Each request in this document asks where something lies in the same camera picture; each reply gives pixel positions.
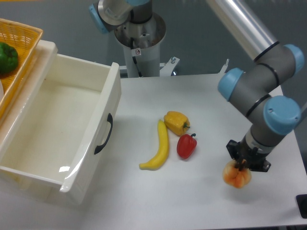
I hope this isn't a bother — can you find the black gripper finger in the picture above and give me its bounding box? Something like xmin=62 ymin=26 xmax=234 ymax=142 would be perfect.
xmin=242 ymin=159 xmax=271 ymax=172
xmin=226 ymin=140 xmax=244 ymax=171

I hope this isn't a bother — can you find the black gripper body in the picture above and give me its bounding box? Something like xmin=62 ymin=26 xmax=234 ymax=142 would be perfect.
xmin=240 ymin=140 xmax=266 ymax=161

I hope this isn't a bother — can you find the round orange knotted bread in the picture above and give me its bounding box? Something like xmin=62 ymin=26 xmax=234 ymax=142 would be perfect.
xmin=222 ymin=160 xmax=252 ymax=189

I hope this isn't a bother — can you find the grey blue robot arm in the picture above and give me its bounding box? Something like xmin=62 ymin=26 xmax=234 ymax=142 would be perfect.
xmin=89 ymin=0 xmax=305 ymax=172

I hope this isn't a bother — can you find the red bell pepper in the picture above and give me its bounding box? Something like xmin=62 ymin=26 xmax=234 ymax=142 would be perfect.
xmin=177 ymin=133 xmax=197 ymax=160

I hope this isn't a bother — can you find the black object at table edge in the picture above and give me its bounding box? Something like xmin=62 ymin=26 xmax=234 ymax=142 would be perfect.
xmin=296 ymin=194 xmax=307 ymax=219

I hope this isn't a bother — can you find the yellow bell pepper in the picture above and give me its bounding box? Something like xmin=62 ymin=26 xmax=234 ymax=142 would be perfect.
xmin=164 ymin=111 xmax=190 ymax=136

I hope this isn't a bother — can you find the yellow banana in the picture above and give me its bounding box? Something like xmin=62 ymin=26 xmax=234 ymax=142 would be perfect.
xmin=139 ymin=120 xmax=169 ymax=171

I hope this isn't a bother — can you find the white plastic drawer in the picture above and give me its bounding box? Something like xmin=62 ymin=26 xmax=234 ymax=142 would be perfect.
xmin=0 ymin=53 xmax=122 ymax=206

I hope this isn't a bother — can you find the white drawer cabinet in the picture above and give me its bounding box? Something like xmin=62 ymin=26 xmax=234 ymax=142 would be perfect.
xmin=0 ymin=39 xmax=59 ymax=192

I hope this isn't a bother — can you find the orange woven basket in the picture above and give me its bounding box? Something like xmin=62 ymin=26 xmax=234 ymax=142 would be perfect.
xmin=0 ymin=19 xmax=43 ymax=118

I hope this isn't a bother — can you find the green bell pepper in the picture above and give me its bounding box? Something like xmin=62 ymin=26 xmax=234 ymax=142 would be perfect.
xmin=0 ymin=42 xmax=18 ymax=74

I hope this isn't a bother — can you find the black cable on pedestal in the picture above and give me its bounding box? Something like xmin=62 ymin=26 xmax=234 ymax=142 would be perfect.
xmin=130 ymin=37 xmax=144 ymax=78

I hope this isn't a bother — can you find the black drawer handle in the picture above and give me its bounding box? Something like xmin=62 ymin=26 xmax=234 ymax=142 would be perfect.
xmin=94 ymin=113 xmax=114 ymax=155

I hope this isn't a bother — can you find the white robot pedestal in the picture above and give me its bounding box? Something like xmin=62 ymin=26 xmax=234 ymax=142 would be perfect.
xmin=115 ymin=13 xmax=180 ymax=78

